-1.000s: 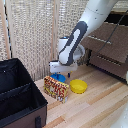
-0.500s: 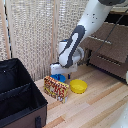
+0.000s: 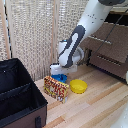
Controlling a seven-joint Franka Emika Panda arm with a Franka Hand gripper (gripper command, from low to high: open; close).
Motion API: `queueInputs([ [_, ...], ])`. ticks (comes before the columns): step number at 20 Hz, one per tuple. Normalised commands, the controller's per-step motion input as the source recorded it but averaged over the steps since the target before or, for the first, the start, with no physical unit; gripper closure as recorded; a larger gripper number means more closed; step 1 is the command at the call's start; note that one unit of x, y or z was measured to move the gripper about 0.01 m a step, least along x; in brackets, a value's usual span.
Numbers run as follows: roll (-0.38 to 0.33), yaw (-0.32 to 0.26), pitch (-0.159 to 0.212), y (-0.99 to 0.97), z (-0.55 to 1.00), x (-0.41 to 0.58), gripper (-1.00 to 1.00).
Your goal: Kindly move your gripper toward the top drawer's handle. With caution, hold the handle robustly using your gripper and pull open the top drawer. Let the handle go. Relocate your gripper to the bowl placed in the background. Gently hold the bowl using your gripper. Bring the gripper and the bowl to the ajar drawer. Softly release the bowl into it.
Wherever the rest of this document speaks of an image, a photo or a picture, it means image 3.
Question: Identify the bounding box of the dark wooden drawer cabinet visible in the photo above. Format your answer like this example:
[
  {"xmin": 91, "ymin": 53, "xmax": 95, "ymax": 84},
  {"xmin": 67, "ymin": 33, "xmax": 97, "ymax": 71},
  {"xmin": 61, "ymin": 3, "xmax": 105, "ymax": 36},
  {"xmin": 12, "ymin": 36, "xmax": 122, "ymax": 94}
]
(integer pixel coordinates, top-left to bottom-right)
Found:
[{"xmin": 79, "ymin": 8, "xmax": 128, "ymax": 83}]

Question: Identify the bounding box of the brown drawer with long handle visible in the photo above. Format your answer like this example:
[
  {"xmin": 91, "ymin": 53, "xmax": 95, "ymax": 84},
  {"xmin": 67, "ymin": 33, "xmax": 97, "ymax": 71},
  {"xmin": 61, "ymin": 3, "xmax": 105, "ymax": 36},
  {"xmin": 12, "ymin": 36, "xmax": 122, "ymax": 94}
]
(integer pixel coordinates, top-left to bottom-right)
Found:
[{"xmin": 79, "ymin": 21, "xmax": 128, "ymax": 64}]

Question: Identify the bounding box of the short silver drawer handle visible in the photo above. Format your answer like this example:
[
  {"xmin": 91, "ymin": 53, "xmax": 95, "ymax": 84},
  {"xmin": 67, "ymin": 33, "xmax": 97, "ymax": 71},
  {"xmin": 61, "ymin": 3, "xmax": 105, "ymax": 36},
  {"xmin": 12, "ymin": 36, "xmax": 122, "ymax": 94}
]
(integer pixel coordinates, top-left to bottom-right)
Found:
[{"xmin": 97, "ymin": 54, "xmax": 122, "ymax": 67}]

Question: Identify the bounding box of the blue plastic bowl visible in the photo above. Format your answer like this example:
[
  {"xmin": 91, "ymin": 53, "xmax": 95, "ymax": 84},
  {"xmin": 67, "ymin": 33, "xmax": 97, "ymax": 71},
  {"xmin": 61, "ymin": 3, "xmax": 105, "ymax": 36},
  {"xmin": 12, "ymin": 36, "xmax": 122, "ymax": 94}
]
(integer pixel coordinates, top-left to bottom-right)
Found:
[{"xmin": 50, "ymin": 73, "xmax": 68, "ymax": 84}]

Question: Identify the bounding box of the granola bar cardboard box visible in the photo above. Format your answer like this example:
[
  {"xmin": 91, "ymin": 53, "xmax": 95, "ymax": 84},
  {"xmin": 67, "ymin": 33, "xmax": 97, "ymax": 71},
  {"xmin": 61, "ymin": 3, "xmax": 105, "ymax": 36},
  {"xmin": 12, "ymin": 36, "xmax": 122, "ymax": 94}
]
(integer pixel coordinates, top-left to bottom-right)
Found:
[{"xmin": 43, "ymin": 75, "xmax": 71, "ymax": 104}]

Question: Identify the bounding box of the yellow plastic bowl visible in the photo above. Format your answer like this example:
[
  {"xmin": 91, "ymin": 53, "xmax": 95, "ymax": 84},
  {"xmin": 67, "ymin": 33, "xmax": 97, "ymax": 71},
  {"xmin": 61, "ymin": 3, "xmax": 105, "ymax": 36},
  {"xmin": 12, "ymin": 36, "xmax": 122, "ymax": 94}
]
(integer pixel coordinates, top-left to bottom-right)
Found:
[{"xmin": 69, "ymin": 79, "xmax": 89, "ymax": 95}]

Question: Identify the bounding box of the bamboo screen partition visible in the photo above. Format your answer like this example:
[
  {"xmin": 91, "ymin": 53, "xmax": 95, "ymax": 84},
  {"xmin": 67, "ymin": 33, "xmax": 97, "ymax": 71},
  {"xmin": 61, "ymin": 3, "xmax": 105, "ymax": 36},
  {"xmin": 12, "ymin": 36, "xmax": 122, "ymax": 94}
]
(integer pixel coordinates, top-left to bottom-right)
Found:
[{"xmin": 0, "ymin": 0, "xmax": 101, "ymax": 82}]

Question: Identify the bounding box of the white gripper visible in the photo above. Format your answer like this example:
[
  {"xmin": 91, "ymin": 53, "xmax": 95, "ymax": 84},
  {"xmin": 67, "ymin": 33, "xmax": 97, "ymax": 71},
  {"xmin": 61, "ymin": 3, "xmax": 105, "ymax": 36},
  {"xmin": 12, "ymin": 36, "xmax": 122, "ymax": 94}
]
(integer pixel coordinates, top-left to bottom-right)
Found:
[{"xmin": 49, "ymin": 63, "xmax": 79, "ymax": 77}]

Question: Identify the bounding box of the black fabric storage bin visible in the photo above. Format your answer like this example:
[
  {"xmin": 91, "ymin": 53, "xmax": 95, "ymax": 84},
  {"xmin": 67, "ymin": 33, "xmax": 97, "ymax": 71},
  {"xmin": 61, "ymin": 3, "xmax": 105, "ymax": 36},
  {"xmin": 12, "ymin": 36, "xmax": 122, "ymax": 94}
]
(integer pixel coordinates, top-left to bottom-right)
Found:
[{"xmin": 0, "ymin": 57, "xmax": 49, "ymax": 128}]

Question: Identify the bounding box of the brown drawer with short handle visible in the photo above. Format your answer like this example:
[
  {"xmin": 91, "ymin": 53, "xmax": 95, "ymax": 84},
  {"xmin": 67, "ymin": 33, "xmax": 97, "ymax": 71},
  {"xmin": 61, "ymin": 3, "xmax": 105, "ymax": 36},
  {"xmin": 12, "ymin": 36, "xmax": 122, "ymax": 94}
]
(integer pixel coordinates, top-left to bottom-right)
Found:
[{"xmin": 88, "ymin": 49, "xmax": 128, "ymax": 81}]

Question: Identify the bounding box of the long silver drawer handle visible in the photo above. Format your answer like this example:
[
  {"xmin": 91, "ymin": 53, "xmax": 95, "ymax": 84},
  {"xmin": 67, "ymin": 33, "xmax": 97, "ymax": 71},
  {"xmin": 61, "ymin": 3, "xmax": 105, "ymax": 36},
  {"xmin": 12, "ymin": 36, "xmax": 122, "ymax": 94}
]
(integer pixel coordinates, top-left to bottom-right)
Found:
[{"xmin": 88, "ymin": 34, "xmax": 113, "ymax": 46}]

